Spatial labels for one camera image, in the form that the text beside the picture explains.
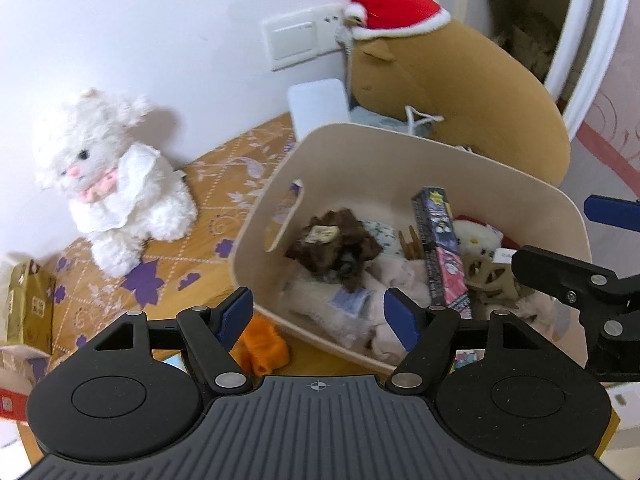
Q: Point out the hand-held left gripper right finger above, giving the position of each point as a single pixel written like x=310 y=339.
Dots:
x=400 y=317

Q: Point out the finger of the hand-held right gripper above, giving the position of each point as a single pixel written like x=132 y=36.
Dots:
x=610 y=212
x=565 y=275

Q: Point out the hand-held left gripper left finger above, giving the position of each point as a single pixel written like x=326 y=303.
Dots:
x=235 y=312

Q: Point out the tan hair claw clip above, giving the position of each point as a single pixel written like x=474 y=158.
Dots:
x=412 y=247

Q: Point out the taupe hair claw clip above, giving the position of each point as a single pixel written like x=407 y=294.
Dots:
x=492 y=275

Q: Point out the purple starry box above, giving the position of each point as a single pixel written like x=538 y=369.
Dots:
x=442 y=250

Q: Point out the white cat plush toy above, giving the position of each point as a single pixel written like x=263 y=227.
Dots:
x=475 y=235

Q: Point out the dark brown plush toy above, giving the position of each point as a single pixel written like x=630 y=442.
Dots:
x=345 y=230

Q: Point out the beige plastic bin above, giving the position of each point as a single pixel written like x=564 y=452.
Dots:
x=350 y=160

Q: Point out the orange plush toy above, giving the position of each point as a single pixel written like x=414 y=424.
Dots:
x=265 y=345

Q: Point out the white blue patterned pouch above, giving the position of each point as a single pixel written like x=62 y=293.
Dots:
x=382 y=235

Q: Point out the white fluffy plush toy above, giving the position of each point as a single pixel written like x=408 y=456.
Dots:
x=125 y=195

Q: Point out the white shelf cabinet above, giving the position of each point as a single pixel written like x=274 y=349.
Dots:
x=590 y=35

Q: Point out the brown plush with red hat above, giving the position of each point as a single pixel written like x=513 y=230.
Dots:
x=475 y=85

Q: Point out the cardboard box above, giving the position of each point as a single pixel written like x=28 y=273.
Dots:
x=530 y=42

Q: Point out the pale blue cloth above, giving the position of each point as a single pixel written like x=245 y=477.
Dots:
x=380 y=121

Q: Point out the gold tissue box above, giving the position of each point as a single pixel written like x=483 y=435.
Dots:
x=30 y=305

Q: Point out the white rectangular device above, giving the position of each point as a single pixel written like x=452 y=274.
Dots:
x=317 y=105

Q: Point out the red white carton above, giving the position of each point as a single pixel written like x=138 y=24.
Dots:
x=10 y=402

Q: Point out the white wall socket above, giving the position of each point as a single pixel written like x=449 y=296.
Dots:
x=295 y=35

